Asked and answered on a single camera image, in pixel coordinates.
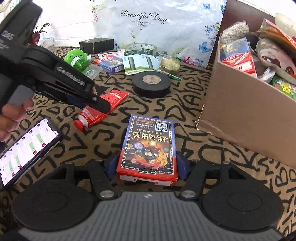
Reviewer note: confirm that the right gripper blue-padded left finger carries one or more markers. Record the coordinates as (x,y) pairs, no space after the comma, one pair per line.
(101,173)

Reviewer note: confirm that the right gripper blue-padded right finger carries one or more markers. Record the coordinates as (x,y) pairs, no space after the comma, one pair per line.
(194,174)

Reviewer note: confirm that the purple red playing card box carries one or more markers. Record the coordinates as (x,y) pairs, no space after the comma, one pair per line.
(148,153)

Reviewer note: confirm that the red toothpaste tube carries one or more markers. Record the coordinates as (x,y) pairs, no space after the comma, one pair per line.
(94,113)

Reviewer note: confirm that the clear square adhesive hook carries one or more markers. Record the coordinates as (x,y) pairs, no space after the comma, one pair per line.
(92,71)

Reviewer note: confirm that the blue red playing card box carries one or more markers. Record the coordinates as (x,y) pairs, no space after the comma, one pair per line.
(110,64)

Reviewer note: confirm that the black electrical tape roll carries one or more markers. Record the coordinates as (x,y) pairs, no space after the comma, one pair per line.
(151,84)

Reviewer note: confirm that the person's left hand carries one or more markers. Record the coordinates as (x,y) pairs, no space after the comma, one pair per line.
(11,116)

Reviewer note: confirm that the green mosquito repellent bottle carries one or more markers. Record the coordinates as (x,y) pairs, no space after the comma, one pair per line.
(78,59)

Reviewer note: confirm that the black cardboard box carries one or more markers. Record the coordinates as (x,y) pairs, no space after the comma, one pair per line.
(96,45)

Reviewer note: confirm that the brown cardboard box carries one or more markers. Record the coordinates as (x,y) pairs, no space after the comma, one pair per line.
(246,111)

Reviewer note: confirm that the smartphone with lit screen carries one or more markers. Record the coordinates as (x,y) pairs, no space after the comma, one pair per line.
(27,150)

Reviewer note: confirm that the white red blister card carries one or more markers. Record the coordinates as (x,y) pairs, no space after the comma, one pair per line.
(118,54)

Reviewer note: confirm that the green white blister pack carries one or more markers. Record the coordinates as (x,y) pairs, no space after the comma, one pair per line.
(135,61)

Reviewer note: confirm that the card box inside carton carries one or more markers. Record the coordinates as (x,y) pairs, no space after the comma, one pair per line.
(237,54)

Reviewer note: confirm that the white floral plastic bag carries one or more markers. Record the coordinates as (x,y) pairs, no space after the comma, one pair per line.
(185,29)

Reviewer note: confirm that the bag of white beads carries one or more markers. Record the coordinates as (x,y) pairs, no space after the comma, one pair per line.
(235,32)

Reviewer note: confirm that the dark brown wooden board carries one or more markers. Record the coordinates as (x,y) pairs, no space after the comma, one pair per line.
(236,11)

